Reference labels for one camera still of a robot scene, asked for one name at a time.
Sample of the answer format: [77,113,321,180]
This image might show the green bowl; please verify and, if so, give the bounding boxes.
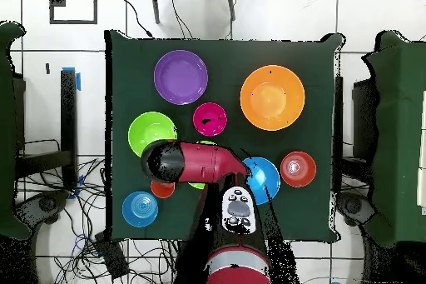
[127,111,178,158]
[187,139,217,191]

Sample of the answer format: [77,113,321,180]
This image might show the small pink bowl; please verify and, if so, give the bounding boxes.
[192,102,228,137]

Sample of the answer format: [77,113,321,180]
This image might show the large blue bowl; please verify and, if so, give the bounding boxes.
[241,156,281,206]

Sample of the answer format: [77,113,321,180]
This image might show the orange cup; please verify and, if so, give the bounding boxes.
[150,180,176,199]

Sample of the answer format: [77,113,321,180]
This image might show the purple bowl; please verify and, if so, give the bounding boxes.
[153,49,210,106]

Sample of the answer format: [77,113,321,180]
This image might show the large orange bowl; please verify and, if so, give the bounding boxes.
[240,64,306,132]

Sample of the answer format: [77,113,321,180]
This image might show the dark green tablecloth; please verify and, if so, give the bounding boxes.
[104,29,345,243]

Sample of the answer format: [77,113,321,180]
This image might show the small red-orange bowl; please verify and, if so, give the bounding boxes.
[280,151,318,188]

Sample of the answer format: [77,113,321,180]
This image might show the small blue bowl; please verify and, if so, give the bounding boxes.
[121,191,160,229]

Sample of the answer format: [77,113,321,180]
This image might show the chair legs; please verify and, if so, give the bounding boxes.
[148,0,241,25]

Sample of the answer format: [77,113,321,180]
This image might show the black power brick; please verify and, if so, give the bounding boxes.
[94,232,130,280]

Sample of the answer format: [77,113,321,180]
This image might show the grey chair base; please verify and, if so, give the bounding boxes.
[335,192,375,227]

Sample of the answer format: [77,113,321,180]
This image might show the black chair base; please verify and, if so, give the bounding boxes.
[14,190,69,226]

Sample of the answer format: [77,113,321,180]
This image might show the green cloth side table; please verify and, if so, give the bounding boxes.
[0,21,32,240]
[362,29,426,247]

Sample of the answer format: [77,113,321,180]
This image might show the tangle of cables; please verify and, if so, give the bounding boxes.
[19,138,177,284]

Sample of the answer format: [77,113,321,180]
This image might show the black stand post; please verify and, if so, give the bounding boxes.
[60,68,78,188]

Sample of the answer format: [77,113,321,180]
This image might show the black square floor frame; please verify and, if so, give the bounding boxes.
[48,0,98,25]

